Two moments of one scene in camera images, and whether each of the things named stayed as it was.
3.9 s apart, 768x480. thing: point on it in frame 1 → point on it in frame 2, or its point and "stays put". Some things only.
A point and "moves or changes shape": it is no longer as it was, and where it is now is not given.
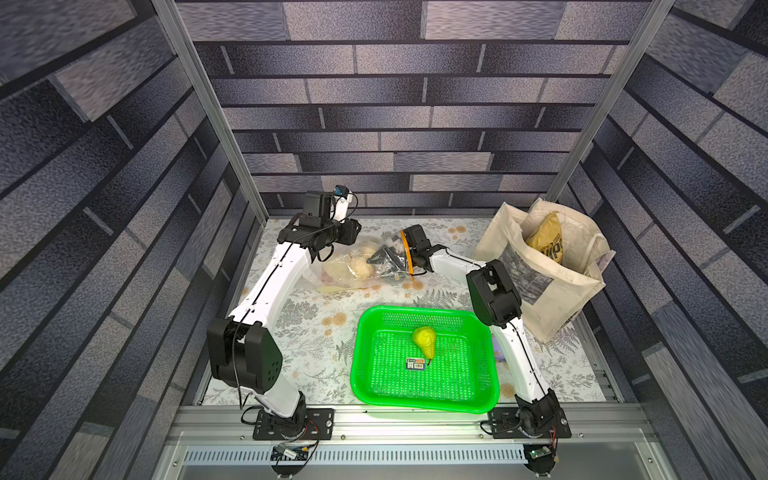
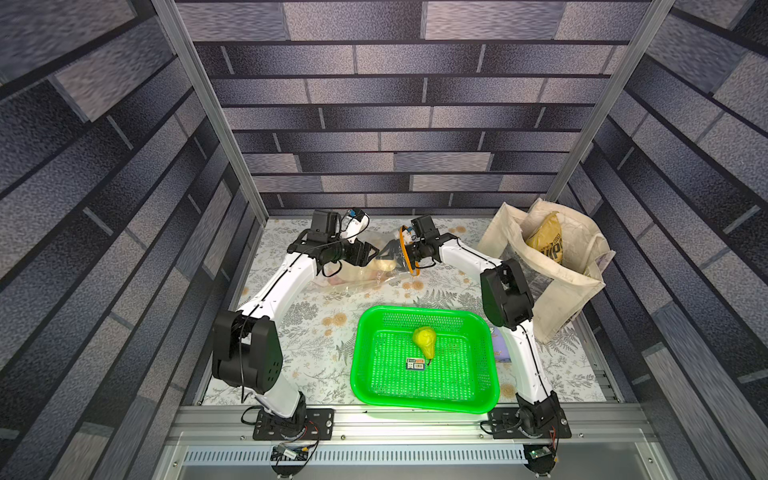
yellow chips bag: x=546 y=237 stays put
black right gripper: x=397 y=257 → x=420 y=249
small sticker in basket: x=418 y=364 stays put
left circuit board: x=284 y=452 stays put
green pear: x=425 y=337 stays put
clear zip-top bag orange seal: x=355 y=263 moves or changes shape
